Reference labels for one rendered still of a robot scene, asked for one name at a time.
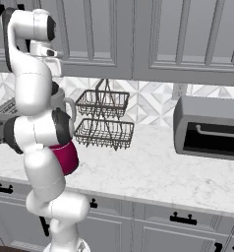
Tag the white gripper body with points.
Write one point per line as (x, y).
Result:
(55, 67)

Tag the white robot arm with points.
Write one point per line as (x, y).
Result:
(35, 85)

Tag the grey drawer front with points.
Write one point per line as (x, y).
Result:
(112, 205)
(155, 215)
(17, 190)

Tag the grey toaster oven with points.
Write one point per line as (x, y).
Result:
(207, 128)

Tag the grey base cupboard door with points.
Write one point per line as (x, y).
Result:
(105, 234)
(14, 226)
(174, 239)

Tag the grey wall outlet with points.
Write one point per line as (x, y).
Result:
(180, 91)

